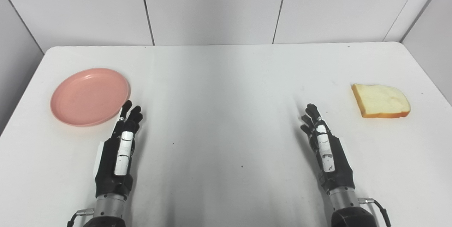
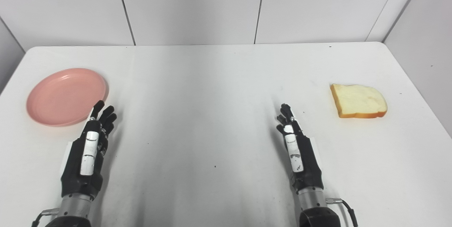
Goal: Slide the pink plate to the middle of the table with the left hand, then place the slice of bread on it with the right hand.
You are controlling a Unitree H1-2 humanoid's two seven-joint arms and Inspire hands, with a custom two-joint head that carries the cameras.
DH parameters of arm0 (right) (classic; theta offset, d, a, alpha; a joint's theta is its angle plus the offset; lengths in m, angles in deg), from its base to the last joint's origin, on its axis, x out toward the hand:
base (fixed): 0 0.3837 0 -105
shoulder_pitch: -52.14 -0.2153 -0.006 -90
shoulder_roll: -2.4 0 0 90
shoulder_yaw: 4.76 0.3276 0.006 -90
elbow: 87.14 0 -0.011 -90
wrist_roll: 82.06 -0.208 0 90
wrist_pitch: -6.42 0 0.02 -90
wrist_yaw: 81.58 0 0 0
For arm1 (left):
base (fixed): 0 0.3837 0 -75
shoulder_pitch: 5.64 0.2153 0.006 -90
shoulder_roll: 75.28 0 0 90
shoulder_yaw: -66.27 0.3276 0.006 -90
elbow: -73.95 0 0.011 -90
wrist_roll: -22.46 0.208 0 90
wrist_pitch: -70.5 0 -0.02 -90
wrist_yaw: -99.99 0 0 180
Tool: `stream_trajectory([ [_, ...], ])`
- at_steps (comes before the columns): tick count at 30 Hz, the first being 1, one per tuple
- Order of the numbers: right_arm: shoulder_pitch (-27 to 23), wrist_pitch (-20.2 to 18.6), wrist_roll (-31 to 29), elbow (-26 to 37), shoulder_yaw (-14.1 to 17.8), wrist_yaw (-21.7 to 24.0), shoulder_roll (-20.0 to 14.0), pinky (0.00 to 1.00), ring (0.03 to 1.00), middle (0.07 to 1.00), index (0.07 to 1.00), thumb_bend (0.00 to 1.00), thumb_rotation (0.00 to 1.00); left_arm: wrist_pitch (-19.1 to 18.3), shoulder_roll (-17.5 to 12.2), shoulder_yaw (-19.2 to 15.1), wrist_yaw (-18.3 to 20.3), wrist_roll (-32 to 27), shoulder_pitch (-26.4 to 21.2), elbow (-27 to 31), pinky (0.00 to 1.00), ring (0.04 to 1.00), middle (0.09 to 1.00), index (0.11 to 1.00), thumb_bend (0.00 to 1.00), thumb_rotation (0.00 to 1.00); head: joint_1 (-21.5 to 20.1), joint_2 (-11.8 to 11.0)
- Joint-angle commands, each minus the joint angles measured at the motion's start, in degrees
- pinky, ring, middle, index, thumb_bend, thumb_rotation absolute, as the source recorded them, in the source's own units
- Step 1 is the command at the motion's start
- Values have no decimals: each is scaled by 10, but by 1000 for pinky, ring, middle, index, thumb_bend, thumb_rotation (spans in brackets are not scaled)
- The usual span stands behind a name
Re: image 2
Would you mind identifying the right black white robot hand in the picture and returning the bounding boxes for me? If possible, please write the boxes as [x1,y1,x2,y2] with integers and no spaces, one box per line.
[276,103,325,195]

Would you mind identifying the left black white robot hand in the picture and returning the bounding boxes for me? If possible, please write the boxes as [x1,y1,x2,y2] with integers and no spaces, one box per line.
[60,100,118,201]

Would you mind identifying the pink round plate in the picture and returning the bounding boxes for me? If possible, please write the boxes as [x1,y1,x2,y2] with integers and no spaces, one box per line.
[26,68,107,127]

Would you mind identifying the slice of white bread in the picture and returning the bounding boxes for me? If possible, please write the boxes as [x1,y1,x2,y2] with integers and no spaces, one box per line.
[330,84,388,119]

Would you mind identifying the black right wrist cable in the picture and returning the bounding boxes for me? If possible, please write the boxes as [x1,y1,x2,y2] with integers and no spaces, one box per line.
[326,198,358,227]

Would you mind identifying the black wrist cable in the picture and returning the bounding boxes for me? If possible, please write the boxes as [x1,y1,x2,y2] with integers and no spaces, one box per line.
[326,198,358,227]
[31,209,59,227]

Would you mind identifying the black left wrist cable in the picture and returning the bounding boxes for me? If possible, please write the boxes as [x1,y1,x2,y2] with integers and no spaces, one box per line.
[31,209,59,227]

